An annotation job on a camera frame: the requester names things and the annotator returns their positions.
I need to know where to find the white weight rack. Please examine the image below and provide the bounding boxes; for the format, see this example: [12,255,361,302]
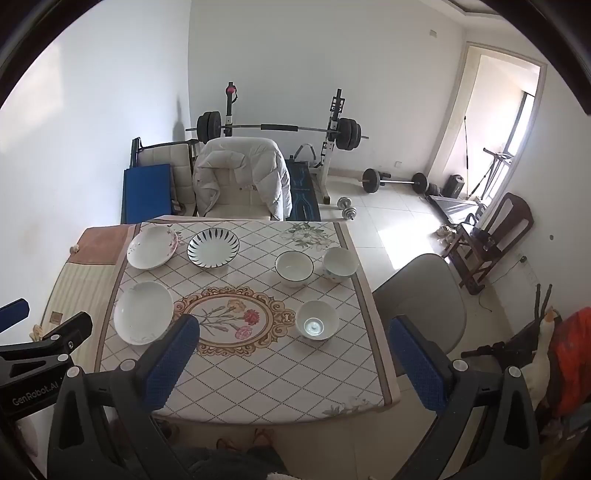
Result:
[224,82,346,205]

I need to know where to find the blue leaf pattern plate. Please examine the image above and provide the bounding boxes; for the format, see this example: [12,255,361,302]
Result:
[187,228,241,268]

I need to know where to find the door frame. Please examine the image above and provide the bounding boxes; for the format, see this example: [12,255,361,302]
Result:
[427,41,548,204]

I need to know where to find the short barbell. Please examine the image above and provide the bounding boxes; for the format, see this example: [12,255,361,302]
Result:
[361,168,428,195]

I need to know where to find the grey chair seat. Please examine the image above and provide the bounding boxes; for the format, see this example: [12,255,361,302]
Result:
[372,253,468,376]

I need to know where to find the plain white bowl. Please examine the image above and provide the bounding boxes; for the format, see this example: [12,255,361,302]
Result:
[295,300,340,341]

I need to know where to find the white plush goose toy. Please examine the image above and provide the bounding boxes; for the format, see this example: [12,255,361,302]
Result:
[526,307,562,408]

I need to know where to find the red floral white plate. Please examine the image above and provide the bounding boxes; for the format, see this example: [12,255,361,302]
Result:
[126,224,179,271]

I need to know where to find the long barbell with black weights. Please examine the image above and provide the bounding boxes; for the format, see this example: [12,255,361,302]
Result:
[185,111,370,151]

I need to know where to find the dark blue patterned bench pad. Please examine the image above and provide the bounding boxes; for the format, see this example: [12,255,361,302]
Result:
[286,157,322,222]

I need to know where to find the dark wooden chair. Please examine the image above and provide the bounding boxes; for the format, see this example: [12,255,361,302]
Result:
[444,192,534,296]

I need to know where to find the red flower pattern plate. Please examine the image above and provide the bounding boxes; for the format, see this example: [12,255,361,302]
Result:
[113,281,175,346]

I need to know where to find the black metal frame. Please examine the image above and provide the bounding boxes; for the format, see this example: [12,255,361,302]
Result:
[461,284,555,365]

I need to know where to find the blue dotted white bowl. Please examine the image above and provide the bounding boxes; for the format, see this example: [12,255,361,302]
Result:
[322,247,358,284]

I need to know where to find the black rimmed white bowl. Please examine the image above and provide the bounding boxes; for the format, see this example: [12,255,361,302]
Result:
[274,250,315,288]

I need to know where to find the person's legs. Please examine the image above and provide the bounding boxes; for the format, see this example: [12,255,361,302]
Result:
[173,444,289,480]

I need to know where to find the cream folded padded chair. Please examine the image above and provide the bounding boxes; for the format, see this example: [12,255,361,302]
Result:
[130,137,200,215]

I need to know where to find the beige striped mat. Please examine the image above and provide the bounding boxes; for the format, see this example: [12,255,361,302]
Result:
[44,224,141,372]

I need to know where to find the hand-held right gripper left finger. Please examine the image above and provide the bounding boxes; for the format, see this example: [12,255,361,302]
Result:
[46,315,201,480]

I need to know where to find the table with patterned cloth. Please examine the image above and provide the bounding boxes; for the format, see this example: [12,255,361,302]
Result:
[95,220,402,424]

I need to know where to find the white puffer jacket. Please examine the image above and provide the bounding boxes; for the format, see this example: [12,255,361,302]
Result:
[191,137,293,221]

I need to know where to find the dark flat exercise board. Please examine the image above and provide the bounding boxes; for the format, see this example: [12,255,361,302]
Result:
[427,194,485,224]

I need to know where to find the metal stand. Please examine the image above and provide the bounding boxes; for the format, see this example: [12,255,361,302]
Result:
[470,147,514,205]

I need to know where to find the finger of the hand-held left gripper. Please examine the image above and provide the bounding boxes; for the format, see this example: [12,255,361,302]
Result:
[0,298,31,334]
[0,311,94,366]

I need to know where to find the red bag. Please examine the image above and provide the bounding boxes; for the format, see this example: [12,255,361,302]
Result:
[549,308,591,417]

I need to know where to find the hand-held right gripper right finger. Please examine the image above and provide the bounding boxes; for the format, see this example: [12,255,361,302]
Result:
[390,316,542,480]

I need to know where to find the blue foam mat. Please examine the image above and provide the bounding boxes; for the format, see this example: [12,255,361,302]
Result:
[121,163,174,225]

